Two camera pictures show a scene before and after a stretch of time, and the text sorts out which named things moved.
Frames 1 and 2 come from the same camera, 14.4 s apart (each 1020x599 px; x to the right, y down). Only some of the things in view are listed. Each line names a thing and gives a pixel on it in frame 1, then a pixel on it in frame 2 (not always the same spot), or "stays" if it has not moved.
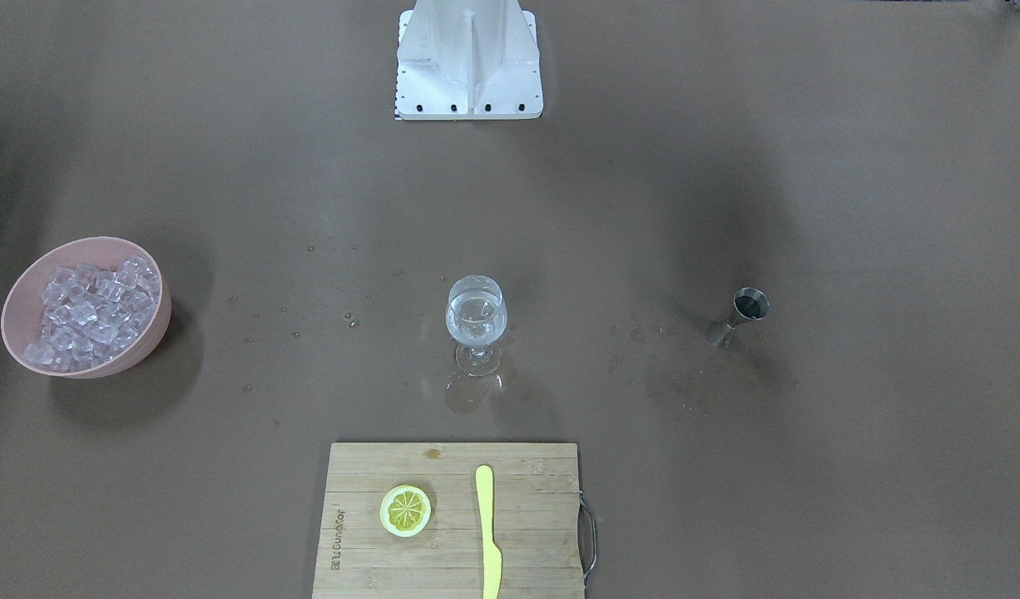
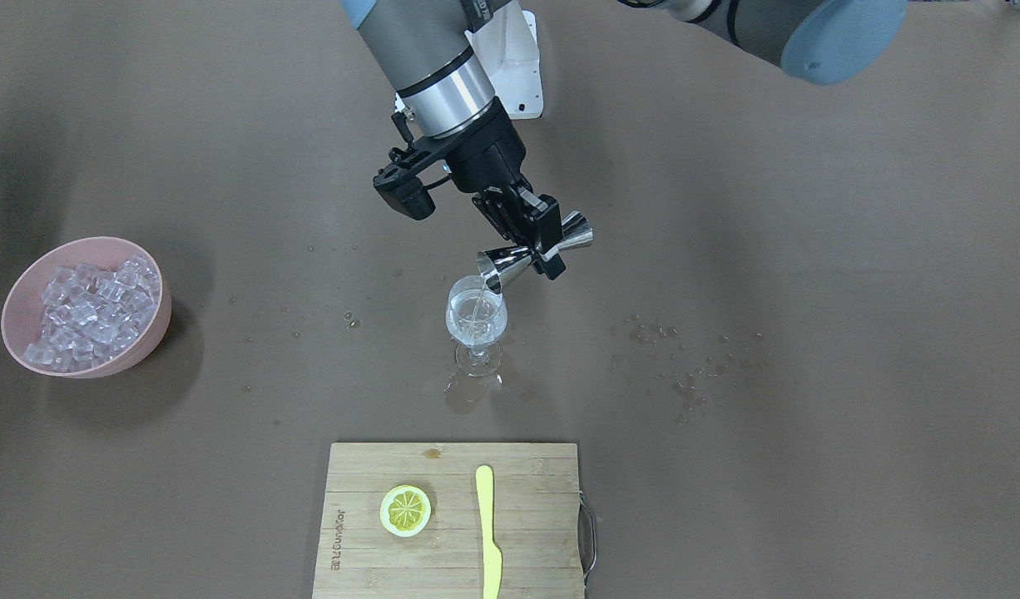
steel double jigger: [750, 304] → [497, 264]
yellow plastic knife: [492, 560] stays
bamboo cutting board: [536, 522] stays
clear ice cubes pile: [90, 314] stays
